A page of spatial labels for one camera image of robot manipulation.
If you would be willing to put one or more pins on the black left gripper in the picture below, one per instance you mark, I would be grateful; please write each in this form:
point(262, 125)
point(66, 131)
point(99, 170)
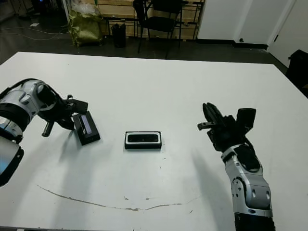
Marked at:
point(60, 110)

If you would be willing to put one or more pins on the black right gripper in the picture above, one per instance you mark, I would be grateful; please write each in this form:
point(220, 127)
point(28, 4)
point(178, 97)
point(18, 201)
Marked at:
point(228, 134)

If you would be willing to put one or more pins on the black box lid silver stripe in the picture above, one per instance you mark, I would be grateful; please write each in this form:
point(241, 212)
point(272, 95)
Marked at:
point(87, 138)

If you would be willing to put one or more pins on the black phone-like camera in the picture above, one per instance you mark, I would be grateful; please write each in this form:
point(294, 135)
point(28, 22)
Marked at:
point(143, 138)

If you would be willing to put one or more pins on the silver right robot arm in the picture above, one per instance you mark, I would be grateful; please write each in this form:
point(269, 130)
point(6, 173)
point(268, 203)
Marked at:
point(250, 185)

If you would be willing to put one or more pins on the black box base white lining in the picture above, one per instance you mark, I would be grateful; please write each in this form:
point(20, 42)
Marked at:
point(144, 146)

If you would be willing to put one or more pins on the green sack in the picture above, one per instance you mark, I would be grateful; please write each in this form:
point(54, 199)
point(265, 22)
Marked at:
point(85, 30)

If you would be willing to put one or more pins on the black backpack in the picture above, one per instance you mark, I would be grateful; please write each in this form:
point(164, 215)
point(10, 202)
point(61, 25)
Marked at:
point(299, 68)

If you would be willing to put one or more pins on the black waste bin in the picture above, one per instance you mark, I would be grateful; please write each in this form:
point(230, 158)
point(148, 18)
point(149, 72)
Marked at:
point(119, 36)

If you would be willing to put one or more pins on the black mesh office chair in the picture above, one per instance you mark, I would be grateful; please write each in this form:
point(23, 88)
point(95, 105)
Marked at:
point(161, 24)

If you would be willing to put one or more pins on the white paper sheet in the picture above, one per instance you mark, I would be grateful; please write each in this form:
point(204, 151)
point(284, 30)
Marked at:
point(34, 24)

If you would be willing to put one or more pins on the white plastic bag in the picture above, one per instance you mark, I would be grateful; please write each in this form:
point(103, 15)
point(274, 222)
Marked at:
point(84, 7)

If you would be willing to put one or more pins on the white door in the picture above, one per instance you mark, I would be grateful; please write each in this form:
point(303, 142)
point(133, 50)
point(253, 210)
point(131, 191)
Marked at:
point(291, 25)

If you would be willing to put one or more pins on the stacked wooden crates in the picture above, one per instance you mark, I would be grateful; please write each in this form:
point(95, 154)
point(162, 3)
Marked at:
point(118, 13)

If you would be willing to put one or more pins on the black folded chair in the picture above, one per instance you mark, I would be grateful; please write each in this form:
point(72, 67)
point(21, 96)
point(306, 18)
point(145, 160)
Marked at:
point(140, 15)

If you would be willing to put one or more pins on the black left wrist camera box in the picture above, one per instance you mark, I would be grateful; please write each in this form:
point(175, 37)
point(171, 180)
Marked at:
point(80, 106)

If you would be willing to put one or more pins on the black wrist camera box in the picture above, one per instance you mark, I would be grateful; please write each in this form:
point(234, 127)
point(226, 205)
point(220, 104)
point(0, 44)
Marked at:
point(80, 106)
point(246, 119)

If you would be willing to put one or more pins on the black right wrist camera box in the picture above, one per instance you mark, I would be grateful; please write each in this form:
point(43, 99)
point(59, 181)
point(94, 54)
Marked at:
point(246, 119)

